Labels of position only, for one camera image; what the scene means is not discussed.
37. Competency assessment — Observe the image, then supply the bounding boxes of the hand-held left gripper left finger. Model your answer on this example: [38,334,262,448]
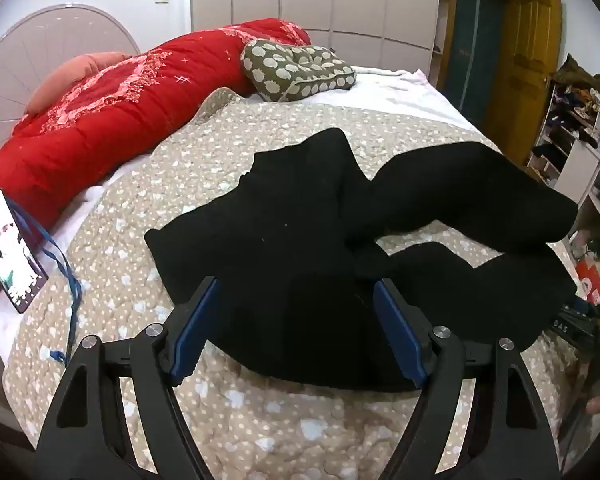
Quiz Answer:
[32,276,221,480]

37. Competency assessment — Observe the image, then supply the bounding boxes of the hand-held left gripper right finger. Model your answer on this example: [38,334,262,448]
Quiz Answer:
[372,279,563,480]

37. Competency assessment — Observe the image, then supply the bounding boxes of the black pants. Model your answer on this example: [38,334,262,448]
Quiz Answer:
[144,128,579,394]

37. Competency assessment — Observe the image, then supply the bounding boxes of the red white box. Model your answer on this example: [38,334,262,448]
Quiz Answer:
[576,259,600,302]

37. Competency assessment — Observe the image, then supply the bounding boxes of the cluttered white shelf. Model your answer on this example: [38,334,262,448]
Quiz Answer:
[527,55,600,246]

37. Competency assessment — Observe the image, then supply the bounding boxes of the beige spotted blanket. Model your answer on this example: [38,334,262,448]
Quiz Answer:
[2,87,588,480]

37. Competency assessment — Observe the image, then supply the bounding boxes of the smartphone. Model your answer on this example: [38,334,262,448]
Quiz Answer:
[0,189,48,315]

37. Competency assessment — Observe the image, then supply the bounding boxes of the red floral quilt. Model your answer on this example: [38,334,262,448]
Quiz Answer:
[0,18,312,228]

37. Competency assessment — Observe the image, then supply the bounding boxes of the yellow wooden door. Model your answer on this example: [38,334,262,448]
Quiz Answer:
[485,0,563,163]

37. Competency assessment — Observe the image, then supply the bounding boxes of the dark green door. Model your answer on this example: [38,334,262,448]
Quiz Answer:
[445,0,506,131]

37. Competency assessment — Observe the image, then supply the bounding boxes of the green patterned pillow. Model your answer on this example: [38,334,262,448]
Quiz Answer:
[241,39,357,103]

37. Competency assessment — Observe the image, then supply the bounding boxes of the grey arched headboard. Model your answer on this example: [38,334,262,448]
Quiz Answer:
[0,5,141,161]

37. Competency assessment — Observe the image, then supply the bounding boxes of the white wardrobe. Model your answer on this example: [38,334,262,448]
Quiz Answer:
[190,0,453,73]

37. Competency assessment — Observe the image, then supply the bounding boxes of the blue lanyard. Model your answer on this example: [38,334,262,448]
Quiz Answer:
[11,195,83,363]

